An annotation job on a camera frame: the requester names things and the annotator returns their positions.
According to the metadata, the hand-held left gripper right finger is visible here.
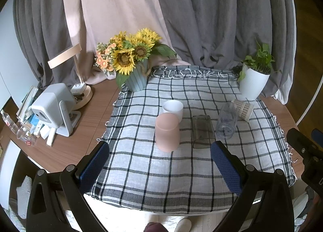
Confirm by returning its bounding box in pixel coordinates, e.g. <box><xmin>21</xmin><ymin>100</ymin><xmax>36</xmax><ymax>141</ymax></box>
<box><xmin>210</xmin><ymin>141</ymin><xmax>295</xmax><ymax>232</ymax></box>

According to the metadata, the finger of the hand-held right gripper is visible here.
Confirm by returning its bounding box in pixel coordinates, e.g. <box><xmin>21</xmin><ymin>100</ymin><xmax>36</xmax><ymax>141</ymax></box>
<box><xmin>286</xmin><ymin>128</ymin><xmax>319</xmax><ymax>159</ymax></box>

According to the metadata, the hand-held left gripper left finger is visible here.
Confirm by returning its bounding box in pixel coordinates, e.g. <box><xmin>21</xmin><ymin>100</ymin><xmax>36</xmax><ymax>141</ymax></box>
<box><xmin>26</xmin><ymin>141</ymin><xmax>110</xmax><ymax>232</ymax></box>

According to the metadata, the pink cup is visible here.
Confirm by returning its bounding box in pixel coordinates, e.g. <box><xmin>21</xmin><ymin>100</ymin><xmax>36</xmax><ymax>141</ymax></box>
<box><xmin>155</xmin><ymin>113</ymin><xmax>180</xmax><ymax>152</ymax></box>

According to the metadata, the smoky transparent glass cup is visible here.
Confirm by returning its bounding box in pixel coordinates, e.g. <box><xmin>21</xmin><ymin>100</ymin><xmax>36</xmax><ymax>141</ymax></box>
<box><xmin>192</xmin><ymin>115</ymin><xmax>215</xmax><ymax>149</ymax></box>

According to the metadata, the clear plastic cup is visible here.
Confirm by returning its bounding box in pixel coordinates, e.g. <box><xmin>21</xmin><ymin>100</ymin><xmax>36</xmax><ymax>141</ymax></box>
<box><xmin>216</xmin><ymin>102</ymin><xmax>238</xmax><ymax>140</ymax></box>

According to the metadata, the checked paper cup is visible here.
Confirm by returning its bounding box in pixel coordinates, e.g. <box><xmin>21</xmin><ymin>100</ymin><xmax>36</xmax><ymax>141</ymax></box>
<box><xmin>231</xmin><ymin>99</ymin><xmax>254</xmax><ymax>122</ymax></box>

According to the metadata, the clear cup with red print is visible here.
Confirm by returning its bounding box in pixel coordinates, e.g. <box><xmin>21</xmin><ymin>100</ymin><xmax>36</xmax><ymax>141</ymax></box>
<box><xmin>16</xmin><ymin>124</ymin><xmax>38</xmax><ymax>147</ymax></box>

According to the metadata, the white cup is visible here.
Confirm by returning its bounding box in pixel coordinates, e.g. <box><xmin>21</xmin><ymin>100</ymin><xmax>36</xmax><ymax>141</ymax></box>
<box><xmin>162</xmin><ymin>100</ymin><xmax>184</xmax><ymax>123</ymax></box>

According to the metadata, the checked black white tablecloth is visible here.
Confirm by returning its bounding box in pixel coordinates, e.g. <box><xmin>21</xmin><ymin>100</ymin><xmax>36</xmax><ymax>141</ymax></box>
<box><xmin>84</xmin><ymin>65</ymin><xmax>296</xmax><ymax>216</ymax></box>

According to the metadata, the white slipper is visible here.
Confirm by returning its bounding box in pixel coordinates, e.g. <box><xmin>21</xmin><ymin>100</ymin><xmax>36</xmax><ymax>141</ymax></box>
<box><xmin>174</xmin><ymin>218</ymin><xmax>192</xmax><ymax>232</ymax></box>

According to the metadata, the white ribbed plant pot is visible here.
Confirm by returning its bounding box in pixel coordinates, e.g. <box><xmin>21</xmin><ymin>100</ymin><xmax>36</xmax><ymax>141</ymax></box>
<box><xmin>239</xmin><ymin>64</ymin><xmax>270</xmax><ymax>101</ymax></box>

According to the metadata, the striped cushion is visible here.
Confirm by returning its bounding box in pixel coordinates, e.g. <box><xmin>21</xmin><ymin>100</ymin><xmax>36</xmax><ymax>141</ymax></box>
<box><xmin>16</xmin><ymin>175</ymin><xmax>32</xmax><ymax>220</ymax></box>

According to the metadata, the white projector on stand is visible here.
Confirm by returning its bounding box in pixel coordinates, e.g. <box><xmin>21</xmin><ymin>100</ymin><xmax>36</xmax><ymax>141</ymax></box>
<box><xmin>31</xmin><ymin>83</ymin><xmax>82</xmax><ymax>137</ymax></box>

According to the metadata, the white charger plug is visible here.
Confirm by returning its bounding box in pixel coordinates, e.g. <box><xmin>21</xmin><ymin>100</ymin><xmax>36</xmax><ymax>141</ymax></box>
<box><xmin>71</xmin><ymin>83</ymin><xmax>86</xmax><ymax>95</ymax></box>

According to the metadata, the person's dark red trouser leg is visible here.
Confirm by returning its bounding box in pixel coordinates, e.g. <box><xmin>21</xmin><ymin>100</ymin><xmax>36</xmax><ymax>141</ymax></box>
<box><xmin>144</xmin><ymin>223</ymin><xmax>167</xmax><ymax>232</ymax></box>

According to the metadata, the stack of books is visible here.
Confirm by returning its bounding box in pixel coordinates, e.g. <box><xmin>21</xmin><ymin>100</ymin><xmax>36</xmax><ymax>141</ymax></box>
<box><xmin>16</xmin><ymin>86</ymin><xmax>39</xmax><ymax>124</ymax></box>

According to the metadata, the green potted plant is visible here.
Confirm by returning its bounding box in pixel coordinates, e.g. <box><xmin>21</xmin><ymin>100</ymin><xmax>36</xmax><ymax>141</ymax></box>
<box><xmin>237</xmin><ymin>38</ymin><xmax>282</xmax><ymax>82</ymax></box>

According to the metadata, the blue-green ribbed vase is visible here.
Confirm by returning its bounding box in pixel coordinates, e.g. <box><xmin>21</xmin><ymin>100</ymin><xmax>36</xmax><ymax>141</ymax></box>
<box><xmin>123</xmin><ymin>59</ymin><xmax>152</xmax><ymax>92</ymax></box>

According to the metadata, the clear plastic bottle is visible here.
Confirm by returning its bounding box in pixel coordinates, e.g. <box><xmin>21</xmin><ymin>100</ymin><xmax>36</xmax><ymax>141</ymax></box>
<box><xmin>0</xmin><ymin>110</ymin><xmax>20</xmax><ymax>133</ymax></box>

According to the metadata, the orange flower bunch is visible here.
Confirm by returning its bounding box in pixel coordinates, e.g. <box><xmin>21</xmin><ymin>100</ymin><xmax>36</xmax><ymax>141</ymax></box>
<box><xmin>94</xmin><ymin>41</ymin><xmax>119</xmax><ymax>74</ymax></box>

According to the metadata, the wooden desk lamp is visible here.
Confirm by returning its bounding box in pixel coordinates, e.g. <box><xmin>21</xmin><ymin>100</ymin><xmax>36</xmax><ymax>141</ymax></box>
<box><xmin>47</xmin><ymin>43</ymin><xmax>94</xmax><ymax>109</ymax></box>

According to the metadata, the sunflower bouquet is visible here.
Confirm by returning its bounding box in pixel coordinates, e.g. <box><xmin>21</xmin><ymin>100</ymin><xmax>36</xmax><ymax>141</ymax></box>
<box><xmin>108</xmin><ymin>28</ymin><xmax>177</xmax><ymax>86</ymax></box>

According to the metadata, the grey curtain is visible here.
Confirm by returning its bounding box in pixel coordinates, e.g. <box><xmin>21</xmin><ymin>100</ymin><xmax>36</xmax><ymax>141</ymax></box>
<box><xmin>13</xmin><ymin>0</ymin><xmax>85</xmax><ymax>90</ymax></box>
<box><xmin>150</xmin><ymin>0</ymin><xmax>297</xmax><ymax>104</ymax></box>

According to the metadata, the pink curtain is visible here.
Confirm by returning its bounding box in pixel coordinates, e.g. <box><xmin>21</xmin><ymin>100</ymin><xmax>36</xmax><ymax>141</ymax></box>
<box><xmin>62</xmin><ymin>0</ymin><xmax>192</xmax><ymax>86</ymax></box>

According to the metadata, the white ring stand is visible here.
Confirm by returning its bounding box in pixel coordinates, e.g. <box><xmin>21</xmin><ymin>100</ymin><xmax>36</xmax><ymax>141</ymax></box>
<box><xmin>295</xmin><ymin>75</ymin><xmax>323</xmax><ymax>127</ymax></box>

